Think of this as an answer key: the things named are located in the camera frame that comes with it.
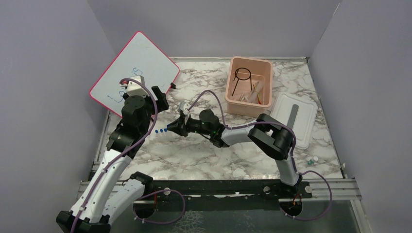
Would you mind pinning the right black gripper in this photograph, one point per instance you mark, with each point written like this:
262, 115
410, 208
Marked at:
180, 126

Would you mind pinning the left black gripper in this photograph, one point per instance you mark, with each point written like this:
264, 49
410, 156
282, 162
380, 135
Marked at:
161, 103

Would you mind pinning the white plastic bin lid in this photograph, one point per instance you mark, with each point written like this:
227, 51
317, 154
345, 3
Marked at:
298, 113

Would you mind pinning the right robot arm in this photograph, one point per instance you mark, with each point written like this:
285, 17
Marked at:
276, 140

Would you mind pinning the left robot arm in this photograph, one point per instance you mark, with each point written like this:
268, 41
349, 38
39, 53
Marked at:
96, 210

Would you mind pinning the pink plastic bin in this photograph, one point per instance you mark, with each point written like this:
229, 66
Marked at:
243, 73

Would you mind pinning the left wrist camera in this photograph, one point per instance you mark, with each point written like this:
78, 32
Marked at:
132, 88

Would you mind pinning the white board with pink frame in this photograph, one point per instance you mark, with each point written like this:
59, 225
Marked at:
139, 57

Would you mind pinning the black metal base rail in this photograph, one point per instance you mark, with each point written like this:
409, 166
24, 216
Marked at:
227, 195

